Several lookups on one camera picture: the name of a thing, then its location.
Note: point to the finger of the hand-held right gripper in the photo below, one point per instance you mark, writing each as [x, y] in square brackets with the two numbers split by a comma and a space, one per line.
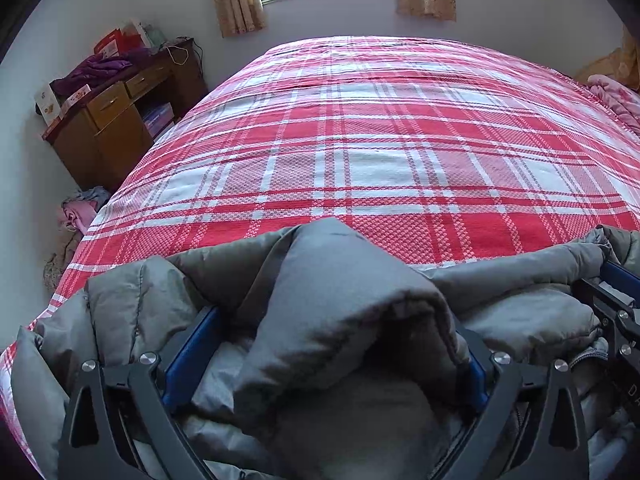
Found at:
[595, 295]
[622, 274]

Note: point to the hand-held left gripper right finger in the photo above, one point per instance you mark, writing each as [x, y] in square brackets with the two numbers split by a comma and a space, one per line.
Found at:
[479, 385]

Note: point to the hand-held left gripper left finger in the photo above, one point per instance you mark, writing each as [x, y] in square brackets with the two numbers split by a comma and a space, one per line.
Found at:
[190, 360]

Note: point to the grey puffer jacket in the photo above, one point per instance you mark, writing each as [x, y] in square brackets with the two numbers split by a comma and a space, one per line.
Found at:
[350, 320]

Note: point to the pink and grey clothes pile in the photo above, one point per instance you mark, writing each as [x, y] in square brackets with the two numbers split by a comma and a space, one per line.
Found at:
[80, 210]

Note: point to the purple clothes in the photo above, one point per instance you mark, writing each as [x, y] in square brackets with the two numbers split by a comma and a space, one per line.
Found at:
[95, 72]

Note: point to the brown patterned cloth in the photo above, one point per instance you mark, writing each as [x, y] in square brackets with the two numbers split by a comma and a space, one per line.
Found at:
[62, 265]

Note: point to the pink folded quilt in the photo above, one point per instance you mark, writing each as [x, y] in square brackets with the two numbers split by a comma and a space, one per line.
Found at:
[617, 100]

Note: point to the brown wooden desk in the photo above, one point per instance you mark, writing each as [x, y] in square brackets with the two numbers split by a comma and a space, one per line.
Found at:
[110, 135]

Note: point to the purple printed box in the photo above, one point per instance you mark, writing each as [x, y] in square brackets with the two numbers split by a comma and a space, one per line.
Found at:
[159, 119]

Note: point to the red plaid bed sheet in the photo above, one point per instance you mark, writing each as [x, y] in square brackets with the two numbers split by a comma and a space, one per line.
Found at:
[375, 160]

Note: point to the flat pink box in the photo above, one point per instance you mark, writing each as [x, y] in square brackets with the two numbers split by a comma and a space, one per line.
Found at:
[75, 99]

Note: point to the white printed box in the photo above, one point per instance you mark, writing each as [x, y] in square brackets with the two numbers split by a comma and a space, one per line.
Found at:
[48, 105]

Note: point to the pale green plastic bag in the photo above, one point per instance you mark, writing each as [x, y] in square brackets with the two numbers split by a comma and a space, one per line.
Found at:
[156, 39]

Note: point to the red and white gift box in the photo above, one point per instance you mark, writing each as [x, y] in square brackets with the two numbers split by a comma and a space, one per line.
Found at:
[112, 42]

